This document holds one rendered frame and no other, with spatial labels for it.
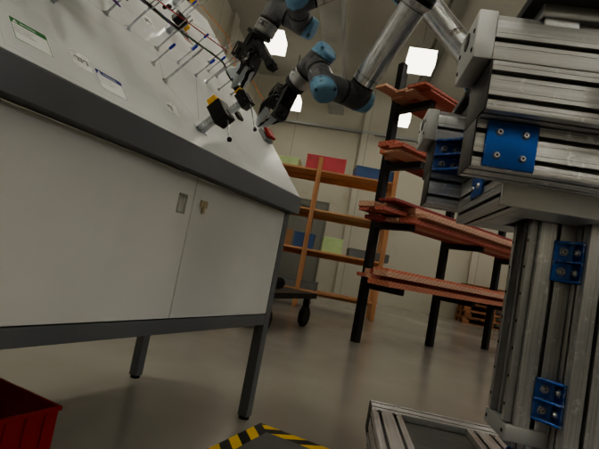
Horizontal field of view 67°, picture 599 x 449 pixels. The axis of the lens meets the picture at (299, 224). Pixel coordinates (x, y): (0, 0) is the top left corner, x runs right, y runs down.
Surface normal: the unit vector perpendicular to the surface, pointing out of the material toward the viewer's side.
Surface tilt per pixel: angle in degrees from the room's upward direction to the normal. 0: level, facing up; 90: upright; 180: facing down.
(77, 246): 90
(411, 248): 90
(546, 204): 90
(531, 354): 90
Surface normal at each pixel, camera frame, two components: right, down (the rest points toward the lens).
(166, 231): 0.89, 0.13
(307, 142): -0.10, -0.10
